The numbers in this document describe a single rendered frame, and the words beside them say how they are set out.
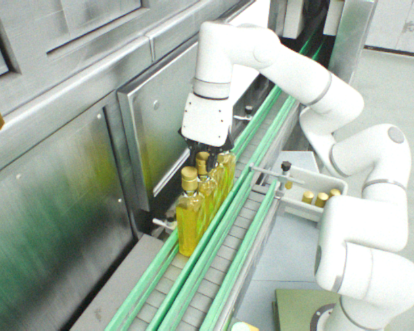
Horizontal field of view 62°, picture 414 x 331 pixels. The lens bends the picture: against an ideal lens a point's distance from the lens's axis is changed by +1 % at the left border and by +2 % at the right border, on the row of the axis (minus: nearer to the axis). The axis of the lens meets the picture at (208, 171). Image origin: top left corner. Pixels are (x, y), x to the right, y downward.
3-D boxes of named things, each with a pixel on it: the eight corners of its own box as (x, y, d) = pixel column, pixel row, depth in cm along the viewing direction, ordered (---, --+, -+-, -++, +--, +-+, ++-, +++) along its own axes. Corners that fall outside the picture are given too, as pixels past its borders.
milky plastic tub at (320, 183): (281, 180, 130) (285, 163, 124) (342, 199, 123) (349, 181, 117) (267, 211, 118) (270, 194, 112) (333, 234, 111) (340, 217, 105)
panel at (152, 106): (256, 70, 149) (265, -17, 127) (263, 71, 148) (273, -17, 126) (139, 209, 89) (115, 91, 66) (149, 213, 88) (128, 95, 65)
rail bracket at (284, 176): (249, 180, 111) (252, 150, 103) (300, 196, 106) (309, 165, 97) (246, 186, 109) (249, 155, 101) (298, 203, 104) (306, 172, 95)
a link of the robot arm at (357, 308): (396, 339, 65) (434, 300, 54) (324, 317, 68) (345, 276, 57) (393, 293, 72) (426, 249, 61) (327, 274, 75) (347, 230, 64)
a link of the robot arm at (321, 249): (414, 186, 69) (330, 169, 73) (422, 302, 55) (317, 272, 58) (396, 211, 76) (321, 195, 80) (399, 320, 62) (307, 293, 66)
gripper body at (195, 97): (181, 86, 68) (177, 137, 73) (227, 97, 65) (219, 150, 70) (198, 79, 74) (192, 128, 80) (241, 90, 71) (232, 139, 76)
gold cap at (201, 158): (199, 163, 81) (199, 149, 78) (213, 168, 80) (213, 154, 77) (192, 173, 79) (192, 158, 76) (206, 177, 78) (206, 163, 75)
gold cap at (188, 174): (198, 190, 75) (197, 176, 72) (181, 191, 74) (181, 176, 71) (197, 179, 77) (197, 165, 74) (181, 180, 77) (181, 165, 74)
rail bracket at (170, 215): (160, 233, 96) (155, 200, 87) (181, 242, 94) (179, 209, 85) (152, 243, 93) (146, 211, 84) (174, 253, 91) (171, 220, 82)
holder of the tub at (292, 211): (268, 177, 132) (270, 162, 127) (342, 199, 123) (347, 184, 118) (252, 207, 120) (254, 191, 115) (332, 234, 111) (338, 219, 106)
